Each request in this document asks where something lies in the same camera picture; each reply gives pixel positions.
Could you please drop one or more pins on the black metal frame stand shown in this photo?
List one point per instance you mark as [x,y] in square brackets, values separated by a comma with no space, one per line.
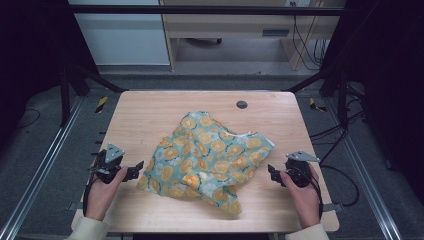
[66,96]
[340,96]

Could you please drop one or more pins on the white cabinet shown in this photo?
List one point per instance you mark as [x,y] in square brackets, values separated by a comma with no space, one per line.
[123,36]

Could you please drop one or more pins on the person's left hand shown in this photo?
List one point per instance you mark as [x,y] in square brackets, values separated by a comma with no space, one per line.
[101,198]

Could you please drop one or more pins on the grey table bracket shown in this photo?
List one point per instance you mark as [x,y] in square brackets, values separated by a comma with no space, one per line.
[332,207]
[78,206]

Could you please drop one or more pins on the black frame crossbar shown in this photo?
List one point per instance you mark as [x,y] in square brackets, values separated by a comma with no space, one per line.
[200,10]

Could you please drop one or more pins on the aluminium rail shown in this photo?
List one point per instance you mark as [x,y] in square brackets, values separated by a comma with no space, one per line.
[36,176]
[366,186]

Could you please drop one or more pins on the grey round table grommet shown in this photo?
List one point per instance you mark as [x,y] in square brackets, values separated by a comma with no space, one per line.
[241,104]

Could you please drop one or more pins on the person's right hand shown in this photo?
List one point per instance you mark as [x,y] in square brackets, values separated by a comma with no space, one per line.
[305,203]

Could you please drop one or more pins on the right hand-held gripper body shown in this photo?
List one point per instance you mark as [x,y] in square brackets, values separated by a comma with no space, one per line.
[300,173]

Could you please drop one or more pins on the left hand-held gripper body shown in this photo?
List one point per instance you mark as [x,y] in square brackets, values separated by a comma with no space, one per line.
[110,166]

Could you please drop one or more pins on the teal orange-print cloth bag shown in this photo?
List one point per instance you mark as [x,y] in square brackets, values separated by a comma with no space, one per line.
[206,160]

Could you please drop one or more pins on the light wooden desk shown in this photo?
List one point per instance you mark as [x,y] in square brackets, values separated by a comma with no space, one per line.
[233,28]

